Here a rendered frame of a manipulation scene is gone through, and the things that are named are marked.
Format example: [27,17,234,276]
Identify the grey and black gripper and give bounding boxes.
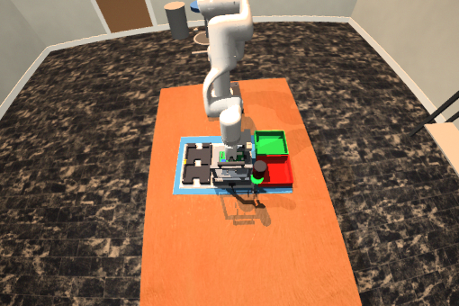
[222,142,238,162]

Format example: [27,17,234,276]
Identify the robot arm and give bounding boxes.
[197,0,253,151]

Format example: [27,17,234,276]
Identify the green circuit board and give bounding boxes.
[220,151,244,162]

